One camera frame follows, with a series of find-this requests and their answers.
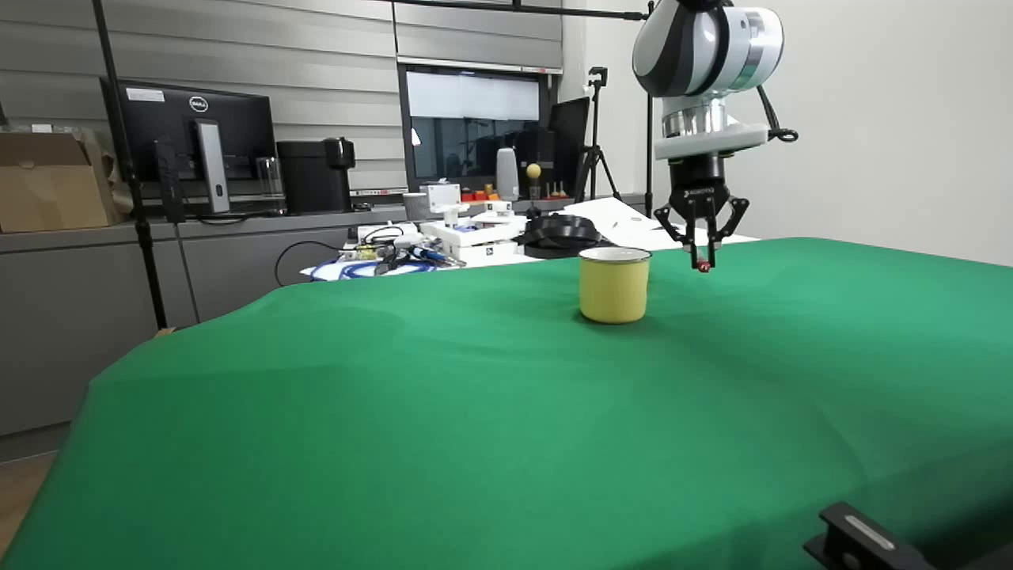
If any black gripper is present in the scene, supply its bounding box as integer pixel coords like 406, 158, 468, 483
653, 156, 753, 271

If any red capped marker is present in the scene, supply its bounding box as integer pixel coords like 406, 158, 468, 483
690, 211, 719, 275

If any large white paper sheet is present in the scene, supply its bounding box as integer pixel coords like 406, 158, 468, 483
564, 194, 759, 257

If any yellow mug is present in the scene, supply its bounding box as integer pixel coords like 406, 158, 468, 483
575, 244, 656, 329

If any black round coiled item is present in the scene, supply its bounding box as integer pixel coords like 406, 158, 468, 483
516, 209, 605, 264

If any white upright speaker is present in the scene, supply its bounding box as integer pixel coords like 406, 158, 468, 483
495, 145, 522, 207

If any white electronics box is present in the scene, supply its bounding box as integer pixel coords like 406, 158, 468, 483
439, 209, 533, 269

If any small white box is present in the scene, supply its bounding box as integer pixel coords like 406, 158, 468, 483
424, 179, 466, 215

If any green tablecloth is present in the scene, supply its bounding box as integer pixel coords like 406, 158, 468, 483
0, 234, 1013, 570

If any black table clamp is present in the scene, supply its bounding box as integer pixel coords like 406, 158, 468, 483
801, 500, 938, 570

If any black computer box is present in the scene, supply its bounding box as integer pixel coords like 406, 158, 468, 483
274, 137, 357, 220

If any black Dell monitor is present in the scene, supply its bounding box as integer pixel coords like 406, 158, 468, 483
98, 75, 289, 221

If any black vertical stand pole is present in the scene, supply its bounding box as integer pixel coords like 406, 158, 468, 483
87, 0, 174, 333

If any grey desk partition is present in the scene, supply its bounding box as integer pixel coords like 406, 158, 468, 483
0, 207, 417, 437

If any brown cardboard box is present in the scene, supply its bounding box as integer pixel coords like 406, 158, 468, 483
0, 127, 121, 239

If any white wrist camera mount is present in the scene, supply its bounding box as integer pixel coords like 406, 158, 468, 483
653, 124, 773, 164

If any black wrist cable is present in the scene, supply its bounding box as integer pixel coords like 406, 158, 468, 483
749, 82, 801, 145

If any black camera tripod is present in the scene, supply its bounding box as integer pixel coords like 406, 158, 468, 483
573, 65, 628, 207

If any blue white cable bundle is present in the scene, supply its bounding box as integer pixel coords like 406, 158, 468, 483
298, 250, 450, 284

